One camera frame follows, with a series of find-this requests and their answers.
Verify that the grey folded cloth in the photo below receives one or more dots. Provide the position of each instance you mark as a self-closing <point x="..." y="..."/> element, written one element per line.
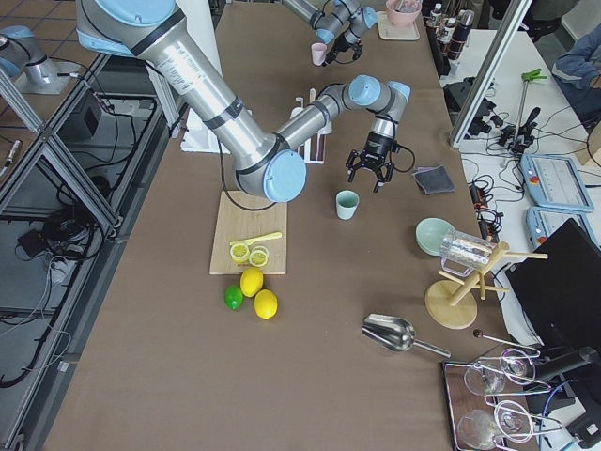
<point x="434" y="180"/>

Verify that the brown tipped stirring stick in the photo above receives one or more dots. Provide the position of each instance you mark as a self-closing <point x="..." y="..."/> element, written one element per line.
<point x="480" y="334"/>

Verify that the white wire cup rack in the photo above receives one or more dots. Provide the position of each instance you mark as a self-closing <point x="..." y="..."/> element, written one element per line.
<point x="313" y="149"/>

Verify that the green lime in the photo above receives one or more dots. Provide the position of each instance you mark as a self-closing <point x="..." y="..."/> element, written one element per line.
<point x="233" y="297"/>

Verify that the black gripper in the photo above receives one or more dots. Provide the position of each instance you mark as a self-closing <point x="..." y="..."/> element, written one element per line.
<point x="378" y="143"/>
<point x="346" y="37"/>

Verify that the black monitor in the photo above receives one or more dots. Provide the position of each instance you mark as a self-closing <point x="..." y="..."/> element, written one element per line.
<point x="560" y="295"/>

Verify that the wooden cutting board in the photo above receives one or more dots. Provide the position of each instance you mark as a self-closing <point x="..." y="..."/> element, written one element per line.
<point x="234" y="224"/>

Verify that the wine glass lower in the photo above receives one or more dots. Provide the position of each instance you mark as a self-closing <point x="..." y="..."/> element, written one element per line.
<point x="482" y="430"/>

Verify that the green cup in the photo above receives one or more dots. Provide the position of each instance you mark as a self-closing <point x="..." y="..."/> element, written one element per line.
<point x="346" y="203"/>

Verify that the teach pendant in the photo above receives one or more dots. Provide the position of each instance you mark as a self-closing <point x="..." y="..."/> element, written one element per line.
<point x="554" y="182"/>
<point x="542" y="222"/>

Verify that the yellow lemon upper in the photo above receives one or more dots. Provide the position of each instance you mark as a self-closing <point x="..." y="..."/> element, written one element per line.
<point x="251" y="281"/>

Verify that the yellow lemon lower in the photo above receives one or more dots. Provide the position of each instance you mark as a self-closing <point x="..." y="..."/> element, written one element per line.
<point x="265" y="304"/>

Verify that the pink cup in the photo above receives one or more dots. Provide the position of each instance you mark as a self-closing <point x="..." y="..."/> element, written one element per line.
<point x="318" y="53"/>

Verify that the lemon slice left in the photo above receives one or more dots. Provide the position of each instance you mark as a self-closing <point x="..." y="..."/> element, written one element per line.
<point x="239" y="252"/>

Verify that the wine glass upper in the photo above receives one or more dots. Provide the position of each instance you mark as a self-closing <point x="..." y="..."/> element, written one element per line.
<point x="507" y="374"/>

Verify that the clear glass mug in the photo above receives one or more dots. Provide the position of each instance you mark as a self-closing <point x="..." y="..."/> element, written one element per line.
<point x="462" y="253"/>

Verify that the green bowl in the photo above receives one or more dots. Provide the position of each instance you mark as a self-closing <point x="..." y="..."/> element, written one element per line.
<point x="429" y="234"/>

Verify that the yellow lemon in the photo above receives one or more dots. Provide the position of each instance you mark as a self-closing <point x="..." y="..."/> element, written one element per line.
<point x="251" y="281"/>
<point x="265" y="304"/>

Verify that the lemon slice right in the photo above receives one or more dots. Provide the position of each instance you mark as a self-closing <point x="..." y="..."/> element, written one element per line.
<point x="259" y="256"/>

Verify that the pink bowl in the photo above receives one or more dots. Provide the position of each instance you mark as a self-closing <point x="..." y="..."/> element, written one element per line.
<point x="402" y="13"/>

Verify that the black glass rack tray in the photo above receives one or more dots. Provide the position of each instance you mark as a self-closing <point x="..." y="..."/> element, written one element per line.
<point x="460" y="401"/>

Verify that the yellow plastic knife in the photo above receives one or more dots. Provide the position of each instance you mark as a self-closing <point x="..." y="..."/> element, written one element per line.
<point x="266" y="237"/>

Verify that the teach pendant lower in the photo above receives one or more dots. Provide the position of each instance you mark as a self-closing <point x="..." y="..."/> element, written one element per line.
<point x="542" y="222"/>

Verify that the lemon slice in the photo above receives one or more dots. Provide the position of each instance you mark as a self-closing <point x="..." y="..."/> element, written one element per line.
<point x="259" y="256"/>
<point x="239" y="252"/>

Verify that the wine glass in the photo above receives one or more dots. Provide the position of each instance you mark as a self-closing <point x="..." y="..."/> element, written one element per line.
<point x="507" y="374"/>
<point x="482" y="430"/>

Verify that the wooden mug tree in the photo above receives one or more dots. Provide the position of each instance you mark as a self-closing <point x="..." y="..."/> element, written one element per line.
<point x="450" y="301"/>

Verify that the teach pendant upper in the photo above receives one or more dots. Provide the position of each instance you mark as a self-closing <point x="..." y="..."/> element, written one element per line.
<point x="554" y="182"/>

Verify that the metal scoop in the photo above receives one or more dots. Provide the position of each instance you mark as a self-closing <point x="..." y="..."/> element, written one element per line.
<point x="396" y="334"/>

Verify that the white plastic tray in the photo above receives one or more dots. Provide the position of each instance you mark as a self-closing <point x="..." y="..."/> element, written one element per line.
<point x="389" y="31"/>

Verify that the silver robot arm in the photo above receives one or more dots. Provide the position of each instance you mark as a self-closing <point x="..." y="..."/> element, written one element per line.
<point x="343" y="27"/>
<point x="265" y="164"/>

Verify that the aluminium frame post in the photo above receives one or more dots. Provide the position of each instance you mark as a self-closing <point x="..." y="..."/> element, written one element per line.
<point x="500" y="44"/>

